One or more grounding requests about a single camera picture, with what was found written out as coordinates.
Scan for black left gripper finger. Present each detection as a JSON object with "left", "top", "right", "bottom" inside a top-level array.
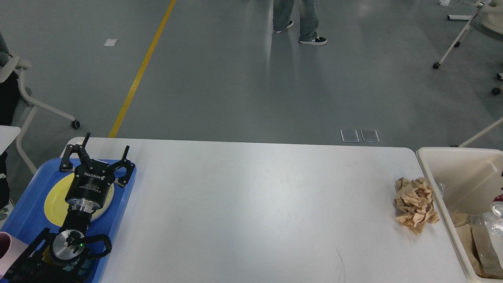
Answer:
[
  {"left": 59, "top": 132, "right": 93, "bottom": 172},
  {"left": 104, "top": 145, "right": 135, "bottom": 187}
]

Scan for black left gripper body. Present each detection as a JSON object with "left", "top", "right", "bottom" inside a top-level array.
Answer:
[{"left": 65, "top": 159, "right": 114, "bottom": 214}]

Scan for yellow plastic plate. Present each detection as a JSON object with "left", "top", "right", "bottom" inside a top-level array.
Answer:
[{"left": 44, "top": 174, "right": 115, "bottom": 227}]

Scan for brown paper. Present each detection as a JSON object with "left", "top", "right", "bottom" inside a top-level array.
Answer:
[{"left": 394, "top": 177, "right": 440, "bottom": 235}]

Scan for large brown paper bag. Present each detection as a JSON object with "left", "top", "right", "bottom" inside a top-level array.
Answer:
[{"left": 450, "top": 212, "right": 503, "bottom": 279}]

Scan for clear plastic wrap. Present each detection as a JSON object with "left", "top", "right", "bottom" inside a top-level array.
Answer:
[{"left": 470, "top": 202, "right": 503, "bottom": 278}]

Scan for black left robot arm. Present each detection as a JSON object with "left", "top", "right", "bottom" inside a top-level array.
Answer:
[{"left": 1, "top": 135, "right": 136, "bottom": 283}]

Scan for left white chair base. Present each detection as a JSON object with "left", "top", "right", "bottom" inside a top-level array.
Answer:
[{"left": 0, "top": 31, "right": 81, "bottom": 175}]

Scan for white chair base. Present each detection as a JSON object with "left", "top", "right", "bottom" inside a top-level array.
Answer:
[
  {"left": 0, "top": 31, "right": 81, "bottom": 175},
  {"left": 458, "top": 85, "right": 503, "bottom": 147}
]

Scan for pink ribbed cup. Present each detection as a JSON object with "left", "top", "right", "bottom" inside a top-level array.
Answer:
[{"left": 0, "top": 232, "right": 28, "bottom": 279}]

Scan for seated person in black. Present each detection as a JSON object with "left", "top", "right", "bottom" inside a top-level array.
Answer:
[{"left": 0, "top": 73, "right": 20, "bottom": 227}]

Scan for person in jeans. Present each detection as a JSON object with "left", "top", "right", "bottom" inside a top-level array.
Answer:
[{"left": 273, "top": 0, "right": 328, "bottom": 46}]

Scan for floor outlet plate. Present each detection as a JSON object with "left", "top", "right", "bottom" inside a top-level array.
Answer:
[{"left": 340, "top": 129, "right": 380, "bottom": 143}]

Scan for beige plastic bin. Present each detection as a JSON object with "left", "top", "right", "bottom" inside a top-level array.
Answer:
[{"left": 417, "top": 147, "right": 503, "bottom": 283}]

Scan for white rolling stand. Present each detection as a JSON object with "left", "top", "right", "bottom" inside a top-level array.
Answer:
[{"left": 432, "top": 0, "right": 492, "bottom": 70}]

